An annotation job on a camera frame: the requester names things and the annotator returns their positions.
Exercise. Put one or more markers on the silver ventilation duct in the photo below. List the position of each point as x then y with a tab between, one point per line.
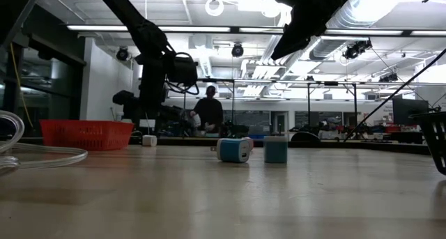
345	19

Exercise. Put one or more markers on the white USB wall charger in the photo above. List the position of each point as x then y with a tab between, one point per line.
149	140

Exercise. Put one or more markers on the black ceiling device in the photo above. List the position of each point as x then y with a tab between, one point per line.
355	50

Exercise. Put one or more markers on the teal and white charger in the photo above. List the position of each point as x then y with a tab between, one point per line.
275	150

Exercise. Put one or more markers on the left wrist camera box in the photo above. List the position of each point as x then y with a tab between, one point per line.
183	70

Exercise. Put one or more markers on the red plastic basket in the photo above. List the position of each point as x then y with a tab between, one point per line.
87	134

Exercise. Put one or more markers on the pink and white charger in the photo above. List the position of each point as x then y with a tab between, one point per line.
250	143

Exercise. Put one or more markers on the person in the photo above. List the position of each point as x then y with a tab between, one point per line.
209	111

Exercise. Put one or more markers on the blue and white charger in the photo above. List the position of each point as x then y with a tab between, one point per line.
231	151

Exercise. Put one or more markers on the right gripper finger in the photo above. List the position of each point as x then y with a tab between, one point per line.
294	37

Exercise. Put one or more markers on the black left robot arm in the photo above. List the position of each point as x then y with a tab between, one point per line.
139	26

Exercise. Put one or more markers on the black round ceiling lamp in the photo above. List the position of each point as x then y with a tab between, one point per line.
237	51
122	54

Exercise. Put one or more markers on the long ceiling light bar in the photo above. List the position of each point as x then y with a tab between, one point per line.
191	29

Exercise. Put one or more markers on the black computer monitor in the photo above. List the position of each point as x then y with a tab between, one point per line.
409	110

